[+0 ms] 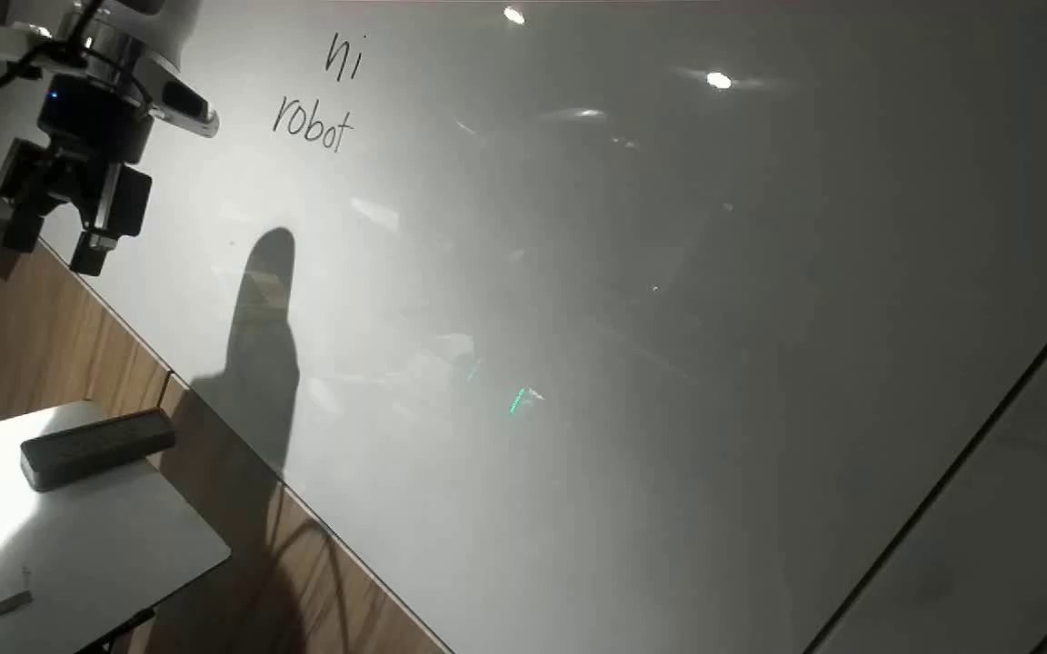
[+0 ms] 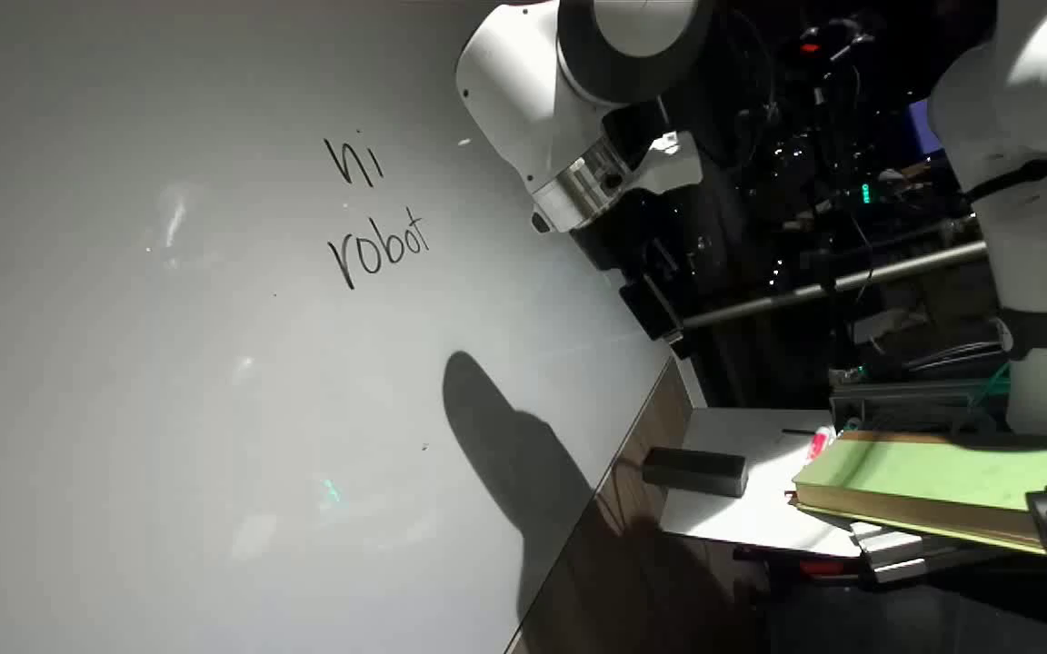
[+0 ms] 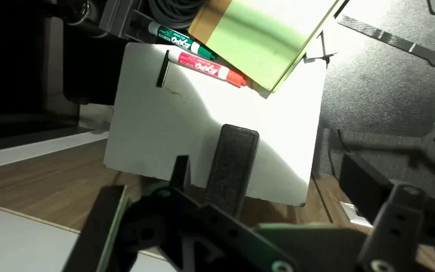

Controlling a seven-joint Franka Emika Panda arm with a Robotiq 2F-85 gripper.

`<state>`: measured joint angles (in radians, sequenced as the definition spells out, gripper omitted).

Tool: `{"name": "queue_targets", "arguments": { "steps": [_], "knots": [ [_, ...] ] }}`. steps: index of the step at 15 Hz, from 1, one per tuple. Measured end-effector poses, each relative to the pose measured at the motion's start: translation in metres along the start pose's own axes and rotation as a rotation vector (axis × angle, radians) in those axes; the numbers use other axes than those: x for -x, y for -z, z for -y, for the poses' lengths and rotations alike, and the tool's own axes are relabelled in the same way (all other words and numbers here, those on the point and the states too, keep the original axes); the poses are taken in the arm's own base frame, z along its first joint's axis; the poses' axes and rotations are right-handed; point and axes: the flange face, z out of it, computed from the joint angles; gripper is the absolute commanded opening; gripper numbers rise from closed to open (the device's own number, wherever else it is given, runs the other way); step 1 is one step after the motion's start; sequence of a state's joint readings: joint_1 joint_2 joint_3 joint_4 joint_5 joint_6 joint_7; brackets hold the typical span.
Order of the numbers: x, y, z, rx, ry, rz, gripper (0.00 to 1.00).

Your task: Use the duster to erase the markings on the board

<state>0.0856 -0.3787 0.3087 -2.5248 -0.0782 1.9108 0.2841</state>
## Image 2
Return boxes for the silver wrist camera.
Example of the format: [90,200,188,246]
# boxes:
[535,131,703,231]

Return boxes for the black foam board duster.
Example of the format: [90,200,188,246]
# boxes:
[642,448,749,497]

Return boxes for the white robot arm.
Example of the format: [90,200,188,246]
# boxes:
[455,0,1047,436]

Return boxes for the green hardcover book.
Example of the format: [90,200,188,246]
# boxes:
[792,429,1047,556]

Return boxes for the small white side table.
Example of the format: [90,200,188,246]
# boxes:
[660,406,857,558]

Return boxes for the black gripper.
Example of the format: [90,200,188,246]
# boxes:
[574,227,680,339]

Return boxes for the silver metal rod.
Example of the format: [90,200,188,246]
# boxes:
[680,240,987,332]

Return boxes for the large white whiteboard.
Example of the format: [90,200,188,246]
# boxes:
[0,0,671,654]

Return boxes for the black flat device under book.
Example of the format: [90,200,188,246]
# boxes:
[852,525,975,584]

